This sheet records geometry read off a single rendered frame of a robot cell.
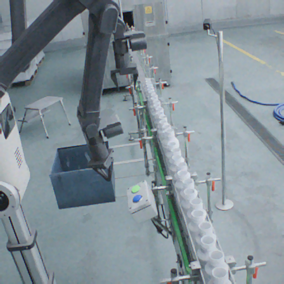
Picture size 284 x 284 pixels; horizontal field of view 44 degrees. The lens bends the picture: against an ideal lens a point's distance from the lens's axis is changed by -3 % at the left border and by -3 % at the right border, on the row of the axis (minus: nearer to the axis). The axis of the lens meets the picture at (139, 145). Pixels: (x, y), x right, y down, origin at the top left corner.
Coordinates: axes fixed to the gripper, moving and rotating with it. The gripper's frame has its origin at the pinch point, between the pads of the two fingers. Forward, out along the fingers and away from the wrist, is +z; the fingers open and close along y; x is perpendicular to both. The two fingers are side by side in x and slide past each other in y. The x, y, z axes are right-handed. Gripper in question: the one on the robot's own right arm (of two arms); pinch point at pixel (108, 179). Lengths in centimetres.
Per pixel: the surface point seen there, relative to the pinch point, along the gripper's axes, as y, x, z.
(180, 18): 1041, 105, 86
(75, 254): 76, 86, 108
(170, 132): 33.0, -17.5, 1.3
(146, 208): -5.9, -12.6, 9.8
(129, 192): 2.5, -4.9, 8.2
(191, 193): -4.0, -28.1, 6.8
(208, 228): -20.9, -34.5, 7.5
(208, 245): -29.8, -35.4, 5.6
